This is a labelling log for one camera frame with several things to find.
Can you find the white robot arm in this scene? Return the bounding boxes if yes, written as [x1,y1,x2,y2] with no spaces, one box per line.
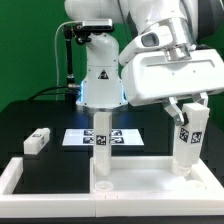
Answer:
[65,0,224,106]

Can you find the white U-shaped fence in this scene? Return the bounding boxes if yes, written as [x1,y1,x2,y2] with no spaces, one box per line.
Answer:
[0,158,224,218]

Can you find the white marker base plate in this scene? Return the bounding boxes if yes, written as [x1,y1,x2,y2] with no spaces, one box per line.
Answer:
[62,129,144,146]

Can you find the silver camera on mount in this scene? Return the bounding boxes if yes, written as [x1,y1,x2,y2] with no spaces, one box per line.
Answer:
[82,19,113,32]

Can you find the black cables on table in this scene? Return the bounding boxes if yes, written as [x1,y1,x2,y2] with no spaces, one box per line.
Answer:
[27,85,70,102]

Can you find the white desk tabletop tray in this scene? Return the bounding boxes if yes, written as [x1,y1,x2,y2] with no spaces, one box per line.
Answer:
[90,156,224,198]

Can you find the grey camera cable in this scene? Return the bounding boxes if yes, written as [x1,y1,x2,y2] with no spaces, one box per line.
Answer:
[54,20,84,88]

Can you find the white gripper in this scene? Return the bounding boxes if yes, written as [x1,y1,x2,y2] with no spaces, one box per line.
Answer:
[121,49,224,126]

